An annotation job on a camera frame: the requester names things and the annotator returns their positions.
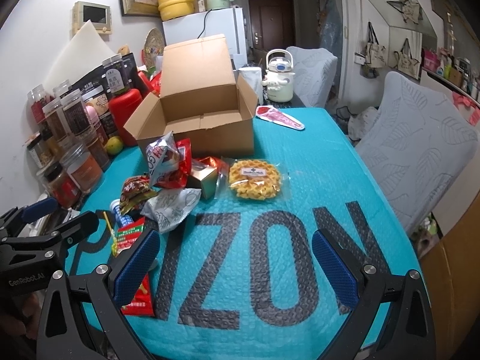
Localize red green snack packet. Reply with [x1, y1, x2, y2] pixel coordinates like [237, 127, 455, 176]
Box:
[111, 217, 160, 317]

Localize yellow lollipop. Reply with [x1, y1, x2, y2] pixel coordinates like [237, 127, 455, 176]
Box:
[103, 211, 118, 258]

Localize white doodle print bag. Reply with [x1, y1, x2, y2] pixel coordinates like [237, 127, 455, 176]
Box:
[141, 189, 202, 234]

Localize brown cereal snack bag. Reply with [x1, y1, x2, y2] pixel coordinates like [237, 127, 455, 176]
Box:
[120, 173, 158, 215]

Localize silver purple snack bag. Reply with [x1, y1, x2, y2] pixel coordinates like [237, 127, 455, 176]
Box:
[145, 132, 181, 187]

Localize packaged yellow waffle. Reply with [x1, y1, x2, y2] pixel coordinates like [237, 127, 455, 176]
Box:
[215, 158, 291, 202]

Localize large red snack bag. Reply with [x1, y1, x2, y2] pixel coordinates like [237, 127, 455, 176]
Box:
[154, 138, 192, 189]

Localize orange label jar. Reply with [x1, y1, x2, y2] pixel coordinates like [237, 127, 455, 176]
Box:
[60, 143, 103, 194]

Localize pink bottle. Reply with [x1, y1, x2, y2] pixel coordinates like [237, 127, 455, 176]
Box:
[85, 105, 108, 146]

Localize teal bubble mat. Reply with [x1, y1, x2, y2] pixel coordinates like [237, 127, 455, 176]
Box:
[65, 106, 425, 360]

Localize green yellow fruit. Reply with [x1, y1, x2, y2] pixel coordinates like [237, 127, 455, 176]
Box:
[104, 136, 124, 157]

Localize black stand-up pouch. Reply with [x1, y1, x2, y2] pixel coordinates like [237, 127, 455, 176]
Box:
[72, 53, 146, 100]

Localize red plastic canister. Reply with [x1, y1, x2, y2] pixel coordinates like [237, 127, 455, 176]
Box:
[108, 88, 143, 146]

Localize grey covered chair near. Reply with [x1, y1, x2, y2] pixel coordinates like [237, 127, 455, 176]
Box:
[355, 72, 479, 234]

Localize dark purple label jar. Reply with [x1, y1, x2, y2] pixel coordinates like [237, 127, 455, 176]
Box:
[103, 54, 130, 97]

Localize white foam board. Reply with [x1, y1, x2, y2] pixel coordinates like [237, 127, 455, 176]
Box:
[43, 20, 115, 94]

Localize pink rose wrapper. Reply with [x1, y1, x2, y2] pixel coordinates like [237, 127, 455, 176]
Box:
[256, 106, 305, 131]

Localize open cardboard box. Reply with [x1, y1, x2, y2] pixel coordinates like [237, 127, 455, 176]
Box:
[124, 34, 258, 158]

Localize white cartoon kettle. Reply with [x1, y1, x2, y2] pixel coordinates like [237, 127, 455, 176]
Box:
[262, 49, 295, 103]

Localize woven round fan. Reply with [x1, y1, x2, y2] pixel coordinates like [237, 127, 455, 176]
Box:
[143, 28, 165, 68]

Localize yellow pot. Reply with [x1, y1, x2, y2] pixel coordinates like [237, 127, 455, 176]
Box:
[158, 0, 196, 22]

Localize dark wooden door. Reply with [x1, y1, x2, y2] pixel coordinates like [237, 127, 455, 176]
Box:
[248, 0, 296, 63]

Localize white mini fridge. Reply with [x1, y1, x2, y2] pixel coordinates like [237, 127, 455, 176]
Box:
[163, 7, 247, 68]

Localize wall intercom panel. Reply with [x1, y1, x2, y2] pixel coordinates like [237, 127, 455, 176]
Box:
[72, 1, 112, 35]

